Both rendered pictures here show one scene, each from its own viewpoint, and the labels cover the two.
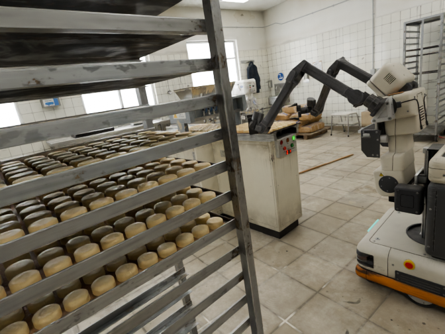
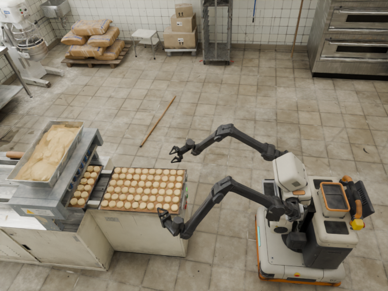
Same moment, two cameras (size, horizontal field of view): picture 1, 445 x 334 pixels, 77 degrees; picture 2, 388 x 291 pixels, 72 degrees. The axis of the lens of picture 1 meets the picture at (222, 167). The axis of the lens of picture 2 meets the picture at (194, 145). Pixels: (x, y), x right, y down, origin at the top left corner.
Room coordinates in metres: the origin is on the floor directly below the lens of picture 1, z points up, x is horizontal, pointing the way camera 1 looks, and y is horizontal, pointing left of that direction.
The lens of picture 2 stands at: (1.14, 0.14, 2.56)
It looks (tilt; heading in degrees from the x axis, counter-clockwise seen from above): 46 degrees down; 320
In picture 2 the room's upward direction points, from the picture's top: 5 degrees counter-clockwise
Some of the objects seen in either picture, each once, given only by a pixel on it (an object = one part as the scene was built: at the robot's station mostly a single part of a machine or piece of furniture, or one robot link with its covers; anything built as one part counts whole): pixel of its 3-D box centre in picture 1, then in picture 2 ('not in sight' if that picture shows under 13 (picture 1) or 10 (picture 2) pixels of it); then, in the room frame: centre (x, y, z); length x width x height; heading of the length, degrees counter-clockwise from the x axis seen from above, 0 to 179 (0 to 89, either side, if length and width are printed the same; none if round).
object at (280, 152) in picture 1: (286, 145); (183, 200); (2.11, -0.52, 0.77); 0.24 x 0.04 x 0.14; 130
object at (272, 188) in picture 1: (255, 177); (146, 217); (2.39, -0.28, 0.45); 0.70 x 0.34 x 0.90; 40
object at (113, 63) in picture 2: (298, 132); (98, 55); (6.32, -1.85, 0.06); 1.20 x 0.80 x 0.11; 38
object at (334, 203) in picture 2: not in sight; (332, 200); (1.30, -1.22, 0.87); 0.23 x 0.15 x 0.11; 131
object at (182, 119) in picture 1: (210, 117); (67, 175); (2.77, 0.04, 1.01); 0.72 x 0.33 x 0.34; 130
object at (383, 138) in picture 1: (380, 134); (273, 197); (1.61, -0.96, 0.87); 0.28 x 0.16 x 0.22; 131
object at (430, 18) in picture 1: (426, 80); (217, 6); (4.45, -3.39, 0.93); 0.64 x 0.51 x 1.78; 128
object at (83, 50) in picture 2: (291, 122); (88, 47); (6.19, -1.67, 0.32); 0.72 x 0.42 x 0.17; 40
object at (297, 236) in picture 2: (399, 190); (284, 227); (1.47, -1.00, 0.55); 0.28 x 0.27 x 0.25; 131
